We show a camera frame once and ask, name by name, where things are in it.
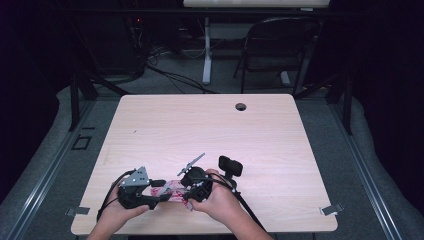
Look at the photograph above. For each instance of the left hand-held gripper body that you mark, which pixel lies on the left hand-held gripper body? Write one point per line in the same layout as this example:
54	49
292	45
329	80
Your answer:
131	196

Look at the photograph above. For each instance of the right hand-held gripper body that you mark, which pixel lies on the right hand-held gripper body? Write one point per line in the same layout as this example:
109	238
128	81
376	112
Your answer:
200	186

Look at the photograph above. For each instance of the pink white plastic bag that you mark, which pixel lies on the pink white plastic bag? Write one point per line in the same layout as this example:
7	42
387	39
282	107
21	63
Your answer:
171	193

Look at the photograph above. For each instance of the person's left hand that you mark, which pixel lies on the person's left hand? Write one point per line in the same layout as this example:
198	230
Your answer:
115	213

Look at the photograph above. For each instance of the person's right hand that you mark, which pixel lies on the person's right hand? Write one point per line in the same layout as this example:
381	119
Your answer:
223	203

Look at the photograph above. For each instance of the white desk leg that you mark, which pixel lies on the white desk leg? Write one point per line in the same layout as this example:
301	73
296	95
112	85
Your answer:
207	56

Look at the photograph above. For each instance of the dark equipment with red light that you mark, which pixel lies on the dark equipment with red light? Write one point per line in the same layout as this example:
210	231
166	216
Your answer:
133	43

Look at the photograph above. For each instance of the black folding chair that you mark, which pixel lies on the black folding chair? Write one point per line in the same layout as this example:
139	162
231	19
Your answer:
276	40

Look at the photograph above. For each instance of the white desk top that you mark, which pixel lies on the white desk top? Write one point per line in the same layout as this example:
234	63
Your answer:
253	3

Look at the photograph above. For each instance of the grey table edge bracket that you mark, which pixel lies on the grey table edge bracket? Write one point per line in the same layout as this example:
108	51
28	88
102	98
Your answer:
79	211
330	209

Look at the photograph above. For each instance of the aluminium floor rail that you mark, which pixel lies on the aluminium floor rail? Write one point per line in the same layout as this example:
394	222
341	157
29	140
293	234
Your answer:
366	180
40	190

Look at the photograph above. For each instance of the black metal frame stand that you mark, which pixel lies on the black metal frame stand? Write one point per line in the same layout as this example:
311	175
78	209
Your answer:
74	100
347	103

